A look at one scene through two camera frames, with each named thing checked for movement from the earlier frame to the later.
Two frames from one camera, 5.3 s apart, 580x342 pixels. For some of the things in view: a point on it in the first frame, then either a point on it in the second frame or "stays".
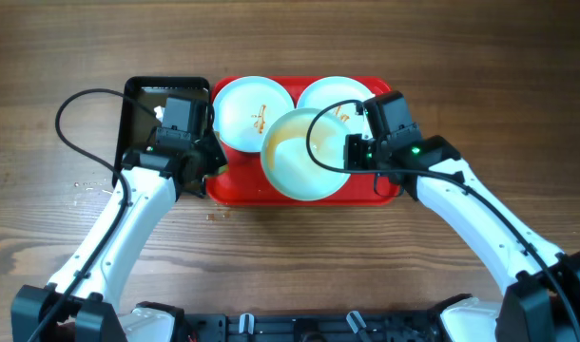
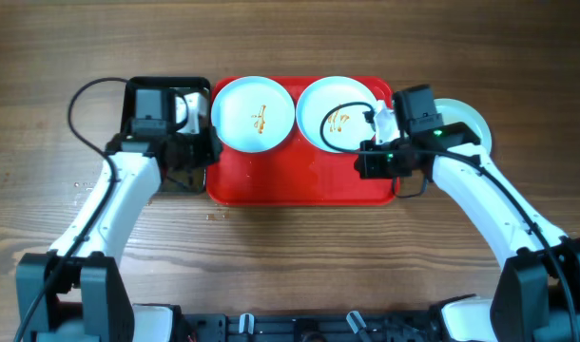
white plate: [246, 107] stays
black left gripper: [219, 156] → [212, 142]
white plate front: [286, 160] → [454, 111]
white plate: [336, 88] stays
